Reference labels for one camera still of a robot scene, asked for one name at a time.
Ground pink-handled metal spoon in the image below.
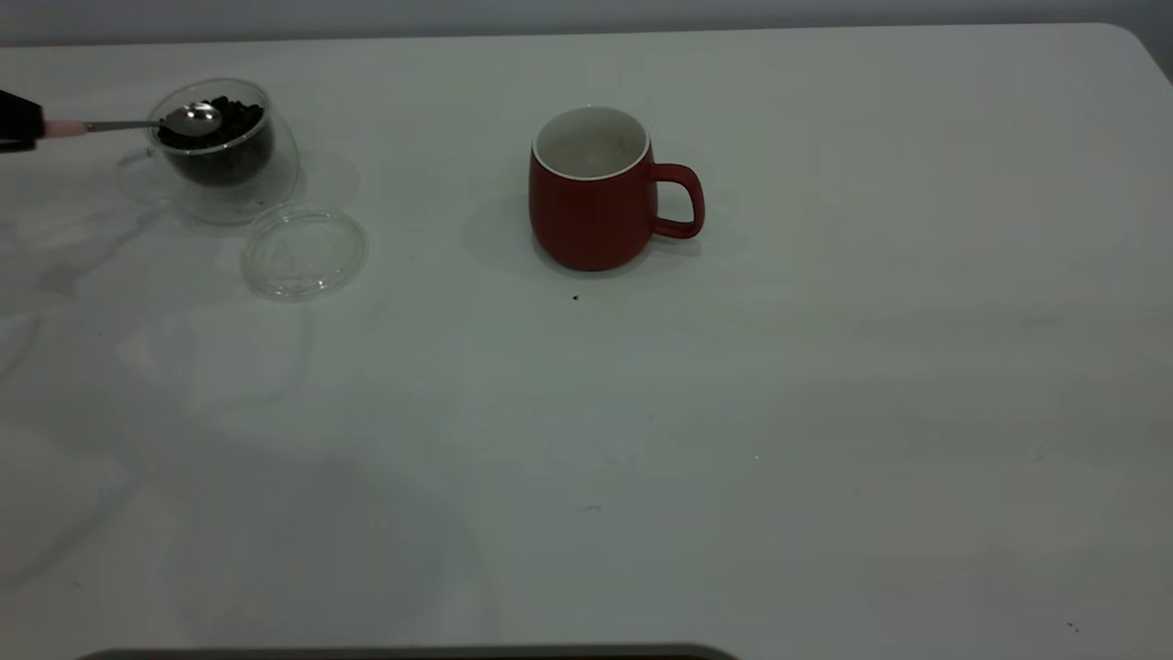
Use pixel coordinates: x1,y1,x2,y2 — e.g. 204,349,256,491
41,102,224,140

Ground red ceramic mug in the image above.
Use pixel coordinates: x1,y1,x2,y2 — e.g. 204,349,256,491
528,106,706,272

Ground dark coffee beans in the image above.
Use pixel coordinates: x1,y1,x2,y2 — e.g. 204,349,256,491
159,96,276,188

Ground small clear glass dish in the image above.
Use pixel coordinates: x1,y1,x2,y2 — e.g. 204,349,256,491
240,203,370,302

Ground clear double-wall glass cup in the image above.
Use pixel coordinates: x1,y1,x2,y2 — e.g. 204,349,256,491
115,78,301,226

